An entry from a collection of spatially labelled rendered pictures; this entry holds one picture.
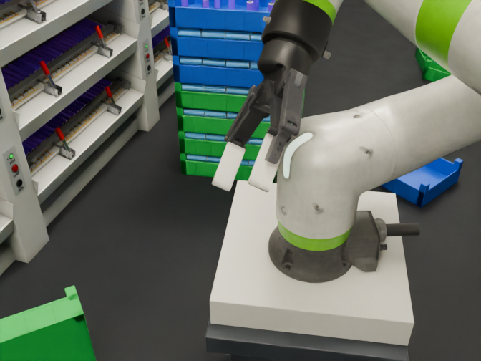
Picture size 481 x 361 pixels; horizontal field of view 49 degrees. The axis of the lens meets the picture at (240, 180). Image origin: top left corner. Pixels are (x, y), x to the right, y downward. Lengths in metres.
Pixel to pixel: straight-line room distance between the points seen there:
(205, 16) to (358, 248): 0.79
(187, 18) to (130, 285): 0.70
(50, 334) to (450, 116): 0.78
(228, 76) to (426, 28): 1.02
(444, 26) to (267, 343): 0.56
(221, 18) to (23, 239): 0.76
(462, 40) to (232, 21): 0.99
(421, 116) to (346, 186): 0.15
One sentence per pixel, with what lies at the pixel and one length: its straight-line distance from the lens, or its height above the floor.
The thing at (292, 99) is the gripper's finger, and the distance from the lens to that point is 0.70.
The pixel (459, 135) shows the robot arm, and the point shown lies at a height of 0.60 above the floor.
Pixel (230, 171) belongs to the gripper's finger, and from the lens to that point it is 0.81.
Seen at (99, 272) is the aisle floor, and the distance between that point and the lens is 1.42.
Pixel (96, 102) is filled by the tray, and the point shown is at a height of 0.20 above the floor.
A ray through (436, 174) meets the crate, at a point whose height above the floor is 0.00.
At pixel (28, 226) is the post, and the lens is 1.46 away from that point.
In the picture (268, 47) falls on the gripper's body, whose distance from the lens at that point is 0.77.
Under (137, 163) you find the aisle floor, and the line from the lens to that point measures 1.78.
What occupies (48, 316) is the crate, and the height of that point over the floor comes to 0.20.
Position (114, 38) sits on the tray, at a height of 0.36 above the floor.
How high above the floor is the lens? 0.98
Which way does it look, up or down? 36 degrees down
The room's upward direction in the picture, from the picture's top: straight up
